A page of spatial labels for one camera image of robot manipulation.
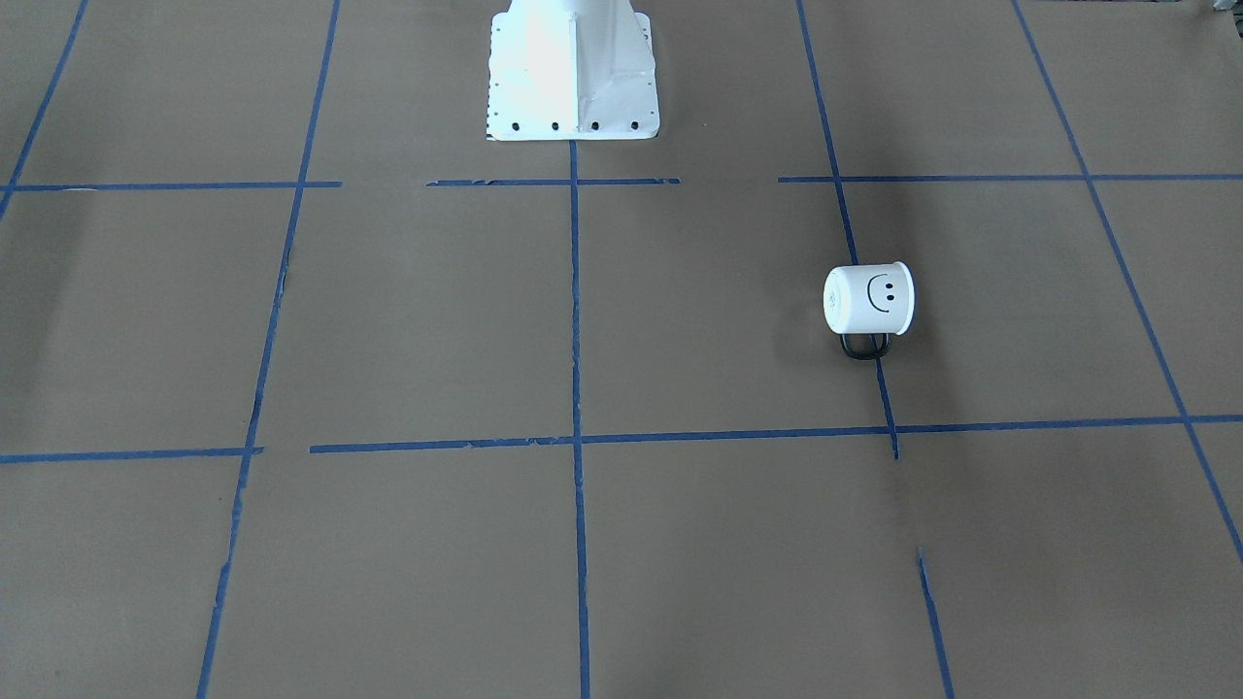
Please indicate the white smiley mug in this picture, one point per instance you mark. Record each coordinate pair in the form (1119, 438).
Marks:
(870, 300)

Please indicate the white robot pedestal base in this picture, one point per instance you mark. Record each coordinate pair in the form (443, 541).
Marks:
(563, 70)

